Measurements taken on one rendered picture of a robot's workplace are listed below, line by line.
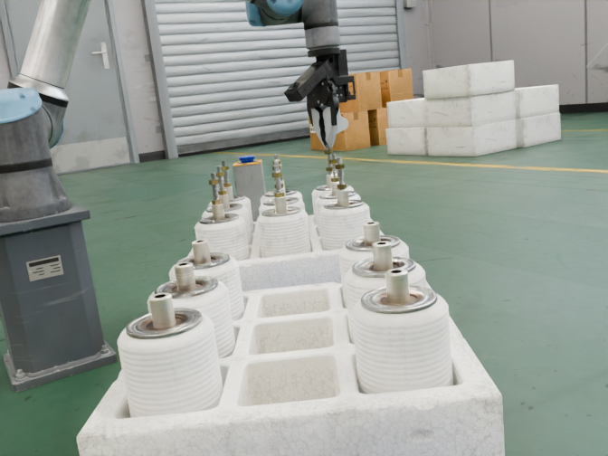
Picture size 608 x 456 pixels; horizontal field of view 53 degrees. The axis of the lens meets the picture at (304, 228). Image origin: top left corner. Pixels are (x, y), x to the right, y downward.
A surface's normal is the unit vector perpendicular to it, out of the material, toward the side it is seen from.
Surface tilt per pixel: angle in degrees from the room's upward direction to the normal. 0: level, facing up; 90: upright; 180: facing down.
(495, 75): 90
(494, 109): 90
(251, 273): 90
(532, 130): 90
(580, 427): 0
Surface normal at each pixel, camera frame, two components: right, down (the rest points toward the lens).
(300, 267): 0.04, 0.21
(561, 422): -0.11, -0.97
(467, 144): -0.82, 0.21
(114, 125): 0.51, 0.12
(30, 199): 0.43, -0.17
